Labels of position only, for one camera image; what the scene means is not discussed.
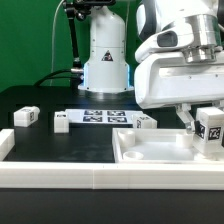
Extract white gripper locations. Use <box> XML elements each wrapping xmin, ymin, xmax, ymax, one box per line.
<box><xmin>134</xmin><ymin>52</ymin><xmax>224</xmax><ymax>133</ymax></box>

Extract white square tabletop with sockets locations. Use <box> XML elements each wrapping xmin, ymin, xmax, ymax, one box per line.
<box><xmin>112</xmin><ymin>128</ymin><xmax>224</xmax><ymax>164</ymax></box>

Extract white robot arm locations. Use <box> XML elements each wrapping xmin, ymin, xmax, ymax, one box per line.
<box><xmin>80</xmin><ymin>0</ymin><xmax>224</xmax><ymax>124</ymax></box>

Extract sheet with four tags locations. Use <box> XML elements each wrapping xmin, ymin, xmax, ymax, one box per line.
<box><xmin>65</xmin><ymin>109</ymin><xmax>142</xmax><ymax>124</ymax></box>

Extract white U-shaped fence wall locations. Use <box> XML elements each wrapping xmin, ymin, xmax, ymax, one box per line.
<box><xmin>0</xmin><ymin>129</ymin><xmax>224</xmax><ymax>190</ymax></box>

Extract black cables at base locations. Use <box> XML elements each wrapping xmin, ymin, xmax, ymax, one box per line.
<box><xmin>33</xmin><ymin>68</ymin><xmax>84</xmax><ymax>88</ymax></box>

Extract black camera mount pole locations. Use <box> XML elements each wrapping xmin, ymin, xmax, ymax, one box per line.
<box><xmin>63</xmin><ymin>0</ymin><xmax>116</xmax><ymax>86</ymax></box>

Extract white cable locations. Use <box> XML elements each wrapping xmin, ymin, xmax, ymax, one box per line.
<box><xmin>49</xmin><ymin>0</ymin><xmax>68</xmax><ymax>86</ymax></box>

